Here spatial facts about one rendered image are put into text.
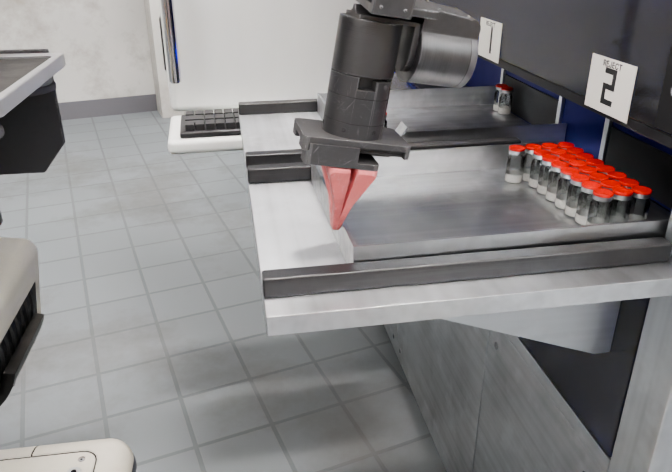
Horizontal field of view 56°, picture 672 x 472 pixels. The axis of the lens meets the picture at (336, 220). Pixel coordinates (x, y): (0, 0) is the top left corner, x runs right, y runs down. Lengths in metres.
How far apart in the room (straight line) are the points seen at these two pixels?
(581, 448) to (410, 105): 0.64
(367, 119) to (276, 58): 0.92
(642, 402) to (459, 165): 0.36
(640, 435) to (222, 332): 1.52
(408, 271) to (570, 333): 0.26
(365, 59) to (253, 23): 0.92
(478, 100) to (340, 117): 0.68
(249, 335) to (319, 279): 1.51
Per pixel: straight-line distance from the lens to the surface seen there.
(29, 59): 0.85
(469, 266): 0.60
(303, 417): 1.76
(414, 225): 0.70
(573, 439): 0.94
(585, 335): 0.78
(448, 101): 1.21
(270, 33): 1.47
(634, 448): 0.82
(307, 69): 1.50
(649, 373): 0.76
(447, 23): 0.59
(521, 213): 0.76
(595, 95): 0.80
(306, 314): 0.55
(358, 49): 0.56
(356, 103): 0.57
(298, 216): 0.72
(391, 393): 1.84
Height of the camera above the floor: 1.18
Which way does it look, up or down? 25 degrees down
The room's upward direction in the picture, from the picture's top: straight up
